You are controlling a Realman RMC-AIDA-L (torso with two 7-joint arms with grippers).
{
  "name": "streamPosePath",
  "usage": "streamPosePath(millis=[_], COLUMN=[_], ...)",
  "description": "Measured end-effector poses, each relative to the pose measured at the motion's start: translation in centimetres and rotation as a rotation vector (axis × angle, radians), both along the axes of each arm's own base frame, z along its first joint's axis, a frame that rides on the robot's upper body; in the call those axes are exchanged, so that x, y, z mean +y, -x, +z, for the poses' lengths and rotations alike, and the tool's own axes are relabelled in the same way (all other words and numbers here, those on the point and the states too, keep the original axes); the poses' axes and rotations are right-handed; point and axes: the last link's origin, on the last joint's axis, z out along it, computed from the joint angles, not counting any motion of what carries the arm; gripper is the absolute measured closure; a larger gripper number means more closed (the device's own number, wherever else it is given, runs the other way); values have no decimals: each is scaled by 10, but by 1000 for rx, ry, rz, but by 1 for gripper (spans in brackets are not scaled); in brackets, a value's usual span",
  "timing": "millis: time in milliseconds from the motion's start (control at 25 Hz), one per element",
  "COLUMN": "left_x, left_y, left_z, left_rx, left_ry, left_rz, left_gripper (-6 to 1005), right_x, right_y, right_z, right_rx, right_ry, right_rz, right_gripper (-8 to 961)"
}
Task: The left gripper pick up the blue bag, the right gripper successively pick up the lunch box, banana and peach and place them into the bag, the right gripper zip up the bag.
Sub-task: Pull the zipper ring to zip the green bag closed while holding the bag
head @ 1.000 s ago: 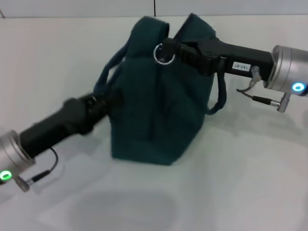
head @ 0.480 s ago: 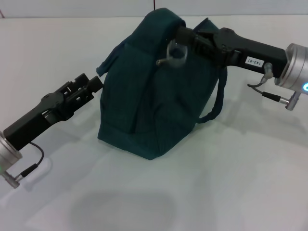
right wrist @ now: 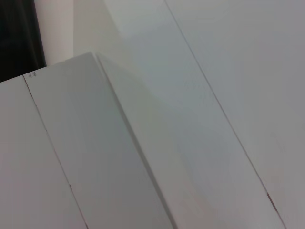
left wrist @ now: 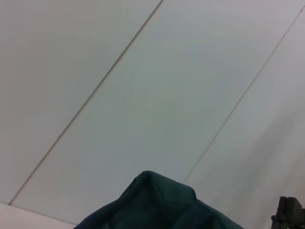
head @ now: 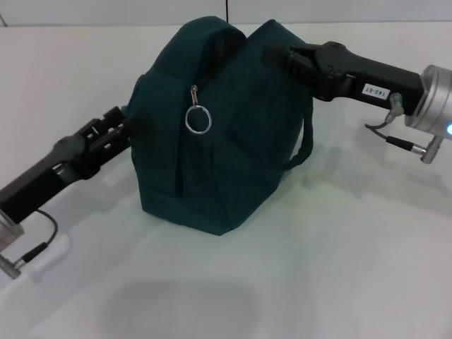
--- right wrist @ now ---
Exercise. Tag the black curtain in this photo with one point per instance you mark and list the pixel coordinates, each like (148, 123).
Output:
(16, 35)

